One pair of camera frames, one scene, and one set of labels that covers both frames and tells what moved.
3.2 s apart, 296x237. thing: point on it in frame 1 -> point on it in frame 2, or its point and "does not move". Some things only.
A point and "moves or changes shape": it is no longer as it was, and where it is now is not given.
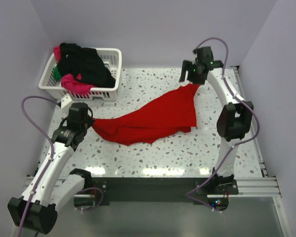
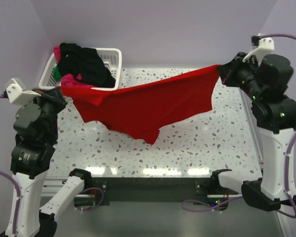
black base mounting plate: [160, 190] does not move
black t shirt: [75, 59] does not move
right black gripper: [187, 65] -> [228, 70]
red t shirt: [171, 113] moves or changes shape
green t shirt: [56, 75] does not move
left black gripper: [90, 121] -> [54, 94]
